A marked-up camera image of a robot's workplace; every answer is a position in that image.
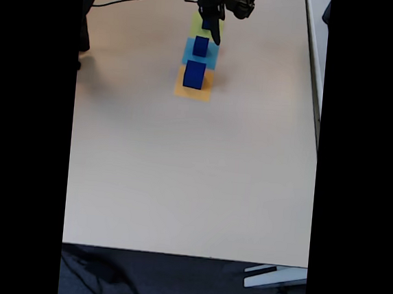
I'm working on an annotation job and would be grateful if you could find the green paper square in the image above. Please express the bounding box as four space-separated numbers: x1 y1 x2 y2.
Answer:
188 11 226 42

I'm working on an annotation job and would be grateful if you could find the large blue cube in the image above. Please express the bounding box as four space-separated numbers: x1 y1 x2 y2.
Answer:
182 60 206 90

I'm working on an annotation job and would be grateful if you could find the white table foot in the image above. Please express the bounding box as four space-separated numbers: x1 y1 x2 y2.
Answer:
242 262 309 293

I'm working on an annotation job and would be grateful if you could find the medium blue cube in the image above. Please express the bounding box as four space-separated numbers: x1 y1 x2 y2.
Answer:
191 36 210 58

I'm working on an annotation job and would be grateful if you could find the orange paper square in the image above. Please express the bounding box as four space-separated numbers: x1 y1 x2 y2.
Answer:
172 65 215 103

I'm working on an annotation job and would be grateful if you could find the dark object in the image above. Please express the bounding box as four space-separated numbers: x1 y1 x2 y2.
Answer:
321 0 332 25

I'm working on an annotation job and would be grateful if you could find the light blue paper square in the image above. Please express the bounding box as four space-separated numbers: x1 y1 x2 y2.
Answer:
181 35 222 71

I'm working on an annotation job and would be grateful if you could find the white adjacent table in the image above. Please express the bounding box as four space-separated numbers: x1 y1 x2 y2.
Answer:
291 0 332 151

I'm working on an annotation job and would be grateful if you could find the black camera box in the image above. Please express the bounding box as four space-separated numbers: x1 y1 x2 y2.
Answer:
223 0 258 21

